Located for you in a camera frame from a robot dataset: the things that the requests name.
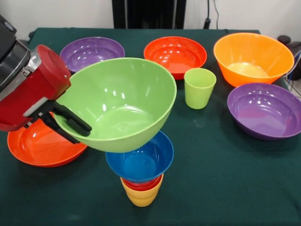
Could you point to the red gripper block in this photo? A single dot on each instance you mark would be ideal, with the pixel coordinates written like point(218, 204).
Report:
point(35, 94)

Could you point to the green plastic bowl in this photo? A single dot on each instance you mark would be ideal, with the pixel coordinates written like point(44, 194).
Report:
point(117, 94)

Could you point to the small blue plastic bowl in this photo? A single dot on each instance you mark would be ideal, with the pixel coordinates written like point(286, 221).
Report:
point(145, 162)

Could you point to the red plastic cup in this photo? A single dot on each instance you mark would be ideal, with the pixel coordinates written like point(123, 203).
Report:
point(141, 186)

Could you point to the yellow plastic cup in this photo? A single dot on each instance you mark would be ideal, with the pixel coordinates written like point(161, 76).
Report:
point(141, 197)

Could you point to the orange-red plastic bowl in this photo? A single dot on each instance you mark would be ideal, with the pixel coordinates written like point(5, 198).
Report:
point(40, 150)
point(174, 54)

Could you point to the purple plastic bowl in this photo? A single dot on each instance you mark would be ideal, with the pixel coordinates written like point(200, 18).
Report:
point(94, 49)
point(265, 115)

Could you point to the green plastic cup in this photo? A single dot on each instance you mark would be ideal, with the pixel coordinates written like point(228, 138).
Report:
point(200, 89)

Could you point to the dark green tablecloth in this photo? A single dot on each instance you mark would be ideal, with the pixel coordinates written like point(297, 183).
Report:
point(211, 188)

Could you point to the large orange plastic bowl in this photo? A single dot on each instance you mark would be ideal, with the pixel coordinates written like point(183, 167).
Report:
point(249, 54)

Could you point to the black chair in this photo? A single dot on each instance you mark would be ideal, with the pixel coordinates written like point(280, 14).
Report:
point(294, 47)

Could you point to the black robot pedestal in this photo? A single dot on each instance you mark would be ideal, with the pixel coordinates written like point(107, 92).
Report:
point(152, 14)

